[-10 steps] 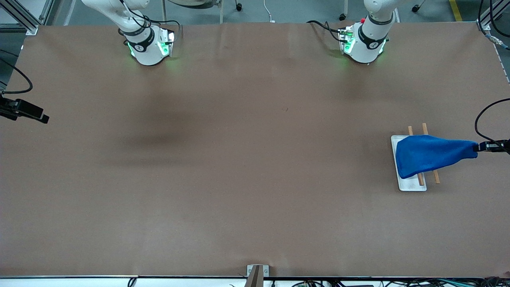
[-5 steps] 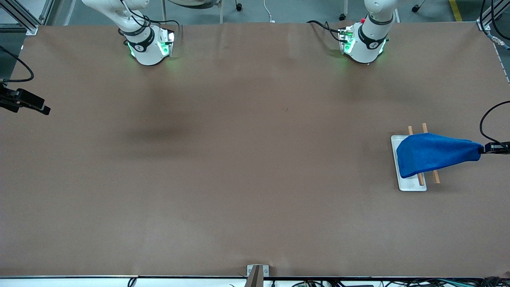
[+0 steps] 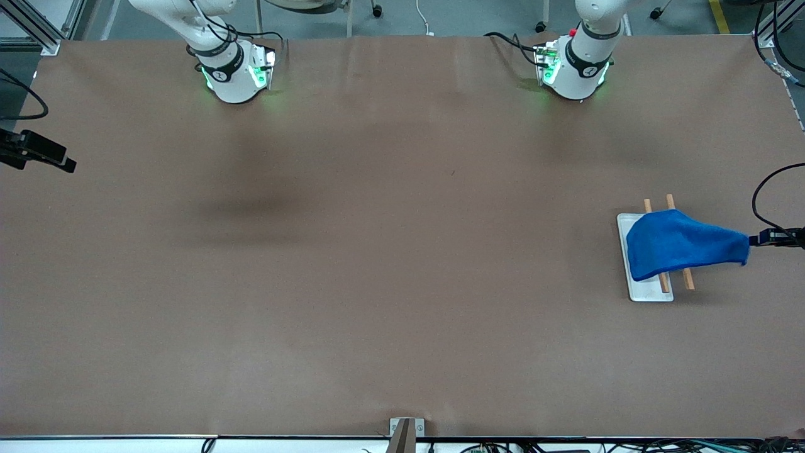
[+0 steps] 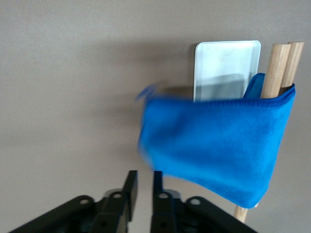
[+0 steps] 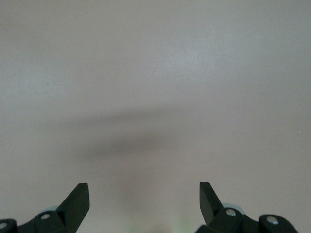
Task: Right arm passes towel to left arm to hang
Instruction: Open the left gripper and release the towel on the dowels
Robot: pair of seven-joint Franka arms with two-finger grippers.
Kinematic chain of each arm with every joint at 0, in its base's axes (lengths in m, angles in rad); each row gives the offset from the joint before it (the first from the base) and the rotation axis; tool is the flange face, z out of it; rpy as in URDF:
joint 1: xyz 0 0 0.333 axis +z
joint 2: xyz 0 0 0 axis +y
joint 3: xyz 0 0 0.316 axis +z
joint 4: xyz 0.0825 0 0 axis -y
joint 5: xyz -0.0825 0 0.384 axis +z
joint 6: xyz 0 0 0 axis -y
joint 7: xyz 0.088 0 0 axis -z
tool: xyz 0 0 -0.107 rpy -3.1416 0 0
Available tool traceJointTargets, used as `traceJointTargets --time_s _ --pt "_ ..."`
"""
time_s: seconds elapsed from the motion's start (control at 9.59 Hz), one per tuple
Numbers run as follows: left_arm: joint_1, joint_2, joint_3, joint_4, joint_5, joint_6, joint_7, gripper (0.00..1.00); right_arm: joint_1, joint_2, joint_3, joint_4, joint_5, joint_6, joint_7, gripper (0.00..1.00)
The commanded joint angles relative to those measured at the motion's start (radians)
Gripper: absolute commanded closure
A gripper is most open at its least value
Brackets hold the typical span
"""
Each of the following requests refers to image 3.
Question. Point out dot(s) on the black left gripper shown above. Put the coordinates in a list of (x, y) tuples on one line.
[(782, 237)]

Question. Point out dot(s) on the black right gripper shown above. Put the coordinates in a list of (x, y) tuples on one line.
[(25, 147)]

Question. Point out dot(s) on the blue towel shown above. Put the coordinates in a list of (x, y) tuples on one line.
[(679, 245)]

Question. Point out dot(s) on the green-lit arm base connector box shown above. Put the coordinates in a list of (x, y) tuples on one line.
[(547, 63), (263, 68)]

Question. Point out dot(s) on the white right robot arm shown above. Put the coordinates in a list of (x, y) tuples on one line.
[(229, 82)]

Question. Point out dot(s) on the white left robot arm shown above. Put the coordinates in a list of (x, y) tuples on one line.
[(575, 78)]

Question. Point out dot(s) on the white rack base plate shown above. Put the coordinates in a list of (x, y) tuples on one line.
[(648, 289)]

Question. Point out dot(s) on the aluminium frame profile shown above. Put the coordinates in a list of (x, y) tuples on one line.
[(38, 28), (768, 34)]

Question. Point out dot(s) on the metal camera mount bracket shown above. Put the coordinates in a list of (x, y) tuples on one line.
[(405, 434)]

